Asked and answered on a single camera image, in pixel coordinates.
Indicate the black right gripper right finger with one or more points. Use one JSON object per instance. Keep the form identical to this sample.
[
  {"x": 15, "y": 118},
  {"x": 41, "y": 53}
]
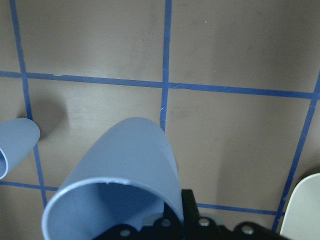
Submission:
[{"x": 190, "y": 210}]

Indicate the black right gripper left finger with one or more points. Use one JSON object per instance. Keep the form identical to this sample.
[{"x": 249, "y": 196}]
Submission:
[{"x": 172, "y": 215}]

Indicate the cream white toaster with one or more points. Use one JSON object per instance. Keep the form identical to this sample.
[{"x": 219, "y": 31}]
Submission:
[{"x": 302, "y": 216}]

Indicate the blue cup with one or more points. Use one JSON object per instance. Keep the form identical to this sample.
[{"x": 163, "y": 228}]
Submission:
[
  {"x": 18, "y": 137},
  {"x": 128, "y": 176}
]

